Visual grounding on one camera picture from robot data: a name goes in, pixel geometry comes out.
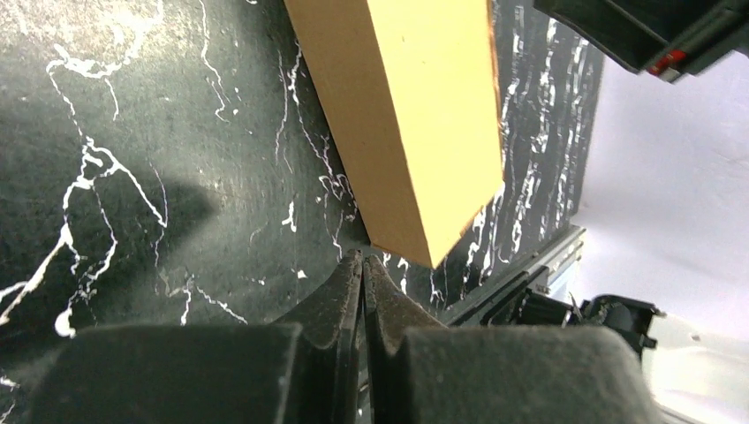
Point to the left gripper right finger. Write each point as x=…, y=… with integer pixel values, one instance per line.
x=421, y=371

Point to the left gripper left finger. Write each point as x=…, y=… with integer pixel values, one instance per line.
x=301, y=368

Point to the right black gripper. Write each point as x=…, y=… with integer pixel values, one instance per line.
x=667, y=39

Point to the brown cardboard box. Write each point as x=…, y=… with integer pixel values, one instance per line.
x=410, y=92

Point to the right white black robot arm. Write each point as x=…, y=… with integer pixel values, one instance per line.
x=625, y=115

